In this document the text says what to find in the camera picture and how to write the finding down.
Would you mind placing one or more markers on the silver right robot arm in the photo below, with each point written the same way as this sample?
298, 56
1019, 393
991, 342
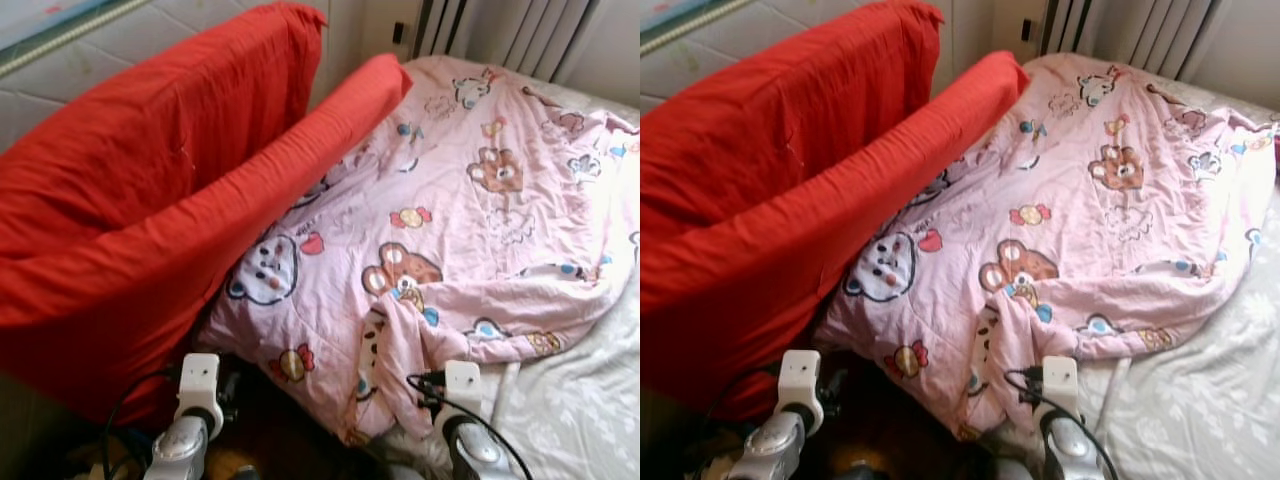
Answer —
475, 450
1070, 448

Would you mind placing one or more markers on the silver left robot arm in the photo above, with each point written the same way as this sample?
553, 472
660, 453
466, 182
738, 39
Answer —
180, 445
770, 445

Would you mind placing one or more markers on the long red cushion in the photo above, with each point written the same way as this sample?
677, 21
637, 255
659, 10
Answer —
150, 280
770, 270

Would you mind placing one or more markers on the bed with beige sheet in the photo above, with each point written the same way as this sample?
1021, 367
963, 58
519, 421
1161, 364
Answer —
1200, 390
580, 400

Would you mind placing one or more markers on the pink cartoon bear blanket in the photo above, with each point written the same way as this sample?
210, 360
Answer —
470, 220
1100, 215

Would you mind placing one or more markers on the thick red cushion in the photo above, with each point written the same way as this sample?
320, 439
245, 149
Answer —
780, 110
150, 130

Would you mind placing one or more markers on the grey pleated curtain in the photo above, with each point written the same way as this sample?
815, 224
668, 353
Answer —
510, 35
1130, 35

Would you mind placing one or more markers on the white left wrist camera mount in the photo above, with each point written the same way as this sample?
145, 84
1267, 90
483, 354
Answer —
200, 380
800, 378

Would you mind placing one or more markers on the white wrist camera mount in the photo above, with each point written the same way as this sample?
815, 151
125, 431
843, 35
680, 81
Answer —
800, 378
463, 388
200, 380
1060, 385

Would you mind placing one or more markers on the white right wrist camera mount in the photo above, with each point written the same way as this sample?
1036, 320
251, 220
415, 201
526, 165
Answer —
1060, 385
463, 388

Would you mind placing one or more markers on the dark wall outlet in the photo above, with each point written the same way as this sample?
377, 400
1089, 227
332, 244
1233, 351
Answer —
398, 33
1026, 30

